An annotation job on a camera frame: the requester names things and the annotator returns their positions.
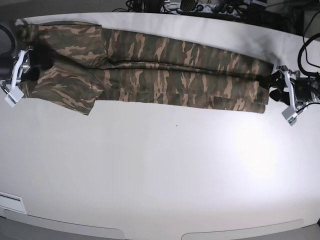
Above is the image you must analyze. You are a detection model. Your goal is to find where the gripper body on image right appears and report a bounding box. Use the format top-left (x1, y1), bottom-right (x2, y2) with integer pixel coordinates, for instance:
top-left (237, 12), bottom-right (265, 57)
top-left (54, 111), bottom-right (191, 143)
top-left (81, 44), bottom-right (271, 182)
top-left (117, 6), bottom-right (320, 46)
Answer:
top-left (276, 65), bottom-right (313, 113)

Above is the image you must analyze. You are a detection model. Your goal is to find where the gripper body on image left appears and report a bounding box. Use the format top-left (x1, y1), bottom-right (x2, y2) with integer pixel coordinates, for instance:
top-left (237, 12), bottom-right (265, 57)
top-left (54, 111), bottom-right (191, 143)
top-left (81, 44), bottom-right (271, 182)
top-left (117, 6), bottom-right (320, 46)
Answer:
top-left (9, 45), bottom-right (34, 91)

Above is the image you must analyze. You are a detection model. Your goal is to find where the camouflage T-shirt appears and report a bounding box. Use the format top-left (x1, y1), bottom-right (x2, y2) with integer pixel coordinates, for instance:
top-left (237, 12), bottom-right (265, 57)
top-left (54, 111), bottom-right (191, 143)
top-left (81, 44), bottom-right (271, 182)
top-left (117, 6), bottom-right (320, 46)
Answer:
top-left (15, 21), bottom-right (274, 115)

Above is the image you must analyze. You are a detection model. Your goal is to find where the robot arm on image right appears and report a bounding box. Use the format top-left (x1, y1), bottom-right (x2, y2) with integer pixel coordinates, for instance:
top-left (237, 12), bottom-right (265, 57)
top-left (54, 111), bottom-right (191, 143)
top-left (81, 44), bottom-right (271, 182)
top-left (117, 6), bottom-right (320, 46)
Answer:
top-left (259, 33), bottom-right (320, 115)

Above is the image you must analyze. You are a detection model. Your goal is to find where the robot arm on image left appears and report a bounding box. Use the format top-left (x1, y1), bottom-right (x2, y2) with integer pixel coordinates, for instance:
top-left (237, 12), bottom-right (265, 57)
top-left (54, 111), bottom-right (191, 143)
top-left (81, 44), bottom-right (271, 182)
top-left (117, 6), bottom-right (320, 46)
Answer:
top-left (0, 25), bottom-right (54, 94)

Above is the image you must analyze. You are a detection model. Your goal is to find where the white label plate on table edge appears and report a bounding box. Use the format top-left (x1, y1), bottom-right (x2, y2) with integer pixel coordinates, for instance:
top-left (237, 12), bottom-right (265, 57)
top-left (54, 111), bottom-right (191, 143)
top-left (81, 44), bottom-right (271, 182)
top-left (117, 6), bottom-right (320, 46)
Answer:
top-left (0, 192), bottom-right (27, 215)

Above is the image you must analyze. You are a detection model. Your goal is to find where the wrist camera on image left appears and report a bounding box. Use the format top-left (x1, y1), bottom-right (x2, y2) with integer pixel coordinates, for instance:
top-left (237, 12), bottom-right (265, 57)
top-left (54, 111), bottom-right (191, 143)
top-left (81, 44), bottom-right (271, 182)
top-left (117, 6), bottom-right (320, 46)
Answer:
top-left (4, 87), bottom-right (24, 108)

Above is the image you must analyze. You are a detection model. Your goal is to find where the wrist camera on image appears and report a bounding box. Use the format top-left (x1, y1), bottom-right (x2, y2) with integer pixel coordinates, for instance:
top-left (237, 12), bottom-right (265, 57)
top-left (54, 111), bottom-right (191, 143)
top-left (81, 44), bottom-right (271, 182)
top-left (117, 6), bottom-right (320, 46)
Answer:
top-left (4, 87), bottom-right (24, 108)
top-left (281, 106), bottom-right (299, 126)

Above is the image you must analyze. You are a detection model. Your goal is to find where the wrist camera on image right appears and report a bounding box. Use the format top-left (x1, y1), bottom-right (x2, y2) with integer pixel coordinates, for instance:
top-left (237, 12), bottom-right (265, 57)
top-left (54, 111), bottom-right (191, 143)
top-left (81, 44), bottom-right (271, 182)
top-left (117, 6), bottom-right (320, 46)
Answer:
top-left (281, 106), bottom-right (299, 126)

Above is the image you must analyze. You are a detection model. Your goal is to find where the black cables and power strip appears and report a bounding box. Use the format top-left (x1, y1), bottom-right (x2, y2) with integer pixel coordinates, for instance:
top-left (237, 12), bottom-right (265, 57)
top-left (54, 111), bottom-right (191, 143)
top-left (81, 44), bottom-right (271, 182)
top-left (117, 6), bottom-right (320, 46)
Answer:
top-left (112, 0), bottom-right (251, 21)

